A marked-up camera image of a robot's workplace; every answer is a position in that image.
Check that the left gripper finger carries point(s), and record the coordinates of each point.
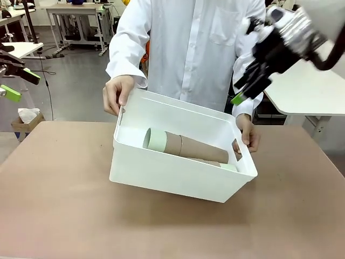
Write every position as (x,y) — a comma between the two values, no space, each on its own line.
(29,76)
(10,94)

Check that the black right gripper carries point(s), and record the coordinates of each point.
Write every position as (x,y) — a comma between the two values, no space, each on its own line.
(275,51)

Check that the brown paper cup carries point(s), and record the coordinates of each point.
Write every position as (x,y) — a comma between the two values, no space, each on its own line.
(210,162)
(172,144)
(205,152)

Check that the pale green cup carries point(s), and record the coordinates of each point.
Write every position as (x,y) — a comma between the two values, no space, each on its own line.
(156,141)
(229,167)

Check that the white plastic basket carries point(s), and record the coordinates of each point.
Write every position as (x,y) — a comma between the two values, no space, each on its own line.
(161,172)

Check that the person's left forearm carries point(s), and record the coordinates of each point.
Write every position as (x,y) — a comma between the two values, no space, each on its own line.
(244,110)

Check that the person's left hand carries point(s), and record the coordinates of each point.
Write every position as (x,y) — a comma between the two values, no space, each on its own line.
(250,135)

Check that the person's right hand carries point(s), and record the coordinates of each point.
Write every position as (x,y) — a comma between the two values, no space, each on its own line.
(116,91)

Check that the white crumpled paper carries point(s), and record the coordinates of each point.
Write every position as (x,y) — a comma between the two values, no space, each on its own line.
(27,113)

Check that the white lab table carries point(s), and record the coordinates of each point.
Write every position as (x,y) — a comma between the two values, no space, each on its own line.
(28,48)

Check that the brown cardboard box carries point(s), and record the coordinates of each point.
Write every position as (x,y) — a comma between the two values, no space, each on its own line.
(20,128)

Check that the black object on table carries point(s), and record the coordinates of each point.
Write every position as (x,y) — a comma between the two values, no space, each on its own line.
(6,48)

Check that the black vertical pole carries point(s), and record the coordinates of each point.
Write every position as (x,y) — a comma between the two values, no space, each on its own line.
(30,24)

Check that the white side table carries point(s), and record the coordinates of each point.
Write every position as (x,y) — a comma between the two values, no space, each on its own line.
(310,89)

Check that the white lab desk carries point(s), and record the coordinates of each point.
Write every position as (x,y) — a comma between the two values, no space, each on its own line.
(16,13)

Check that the person in white lab coat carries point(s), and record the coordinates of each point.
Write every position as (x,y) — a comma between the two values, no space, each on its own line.
(188,54)

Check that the grey height-adjustable desk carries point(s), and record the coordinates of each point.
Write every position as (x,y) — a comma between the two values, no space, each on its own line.
(71,10)

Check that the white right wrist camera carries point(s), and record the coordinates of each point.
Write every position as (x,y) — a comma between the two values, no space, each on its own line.
(254,25)

